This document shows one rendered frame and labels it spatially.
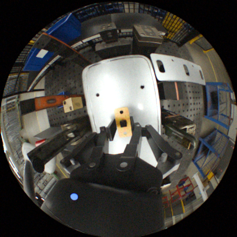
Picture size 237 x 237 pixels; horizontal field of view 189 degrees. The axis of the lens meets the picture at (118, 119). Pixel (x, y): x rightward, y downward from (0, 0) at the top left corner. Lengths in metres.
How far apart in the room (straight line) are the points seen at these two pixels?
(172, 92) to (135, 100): 0.14
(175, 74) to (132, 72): 0.15
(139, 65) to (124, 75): 0.06
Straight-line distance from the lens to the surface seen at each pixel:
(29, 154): 0.18
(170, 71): 0.29
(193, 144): 0.21
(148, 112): 0.24
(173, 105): 0.64
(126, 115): 0.22
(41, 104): 0.20
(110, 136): 0.17
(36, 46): 0.30
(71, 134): 0.23
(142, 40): 0.27
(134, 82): 0.23
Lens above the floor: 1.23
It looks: 74 degrees down
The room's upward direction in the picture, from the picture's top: 159 degrees counter-clockwise
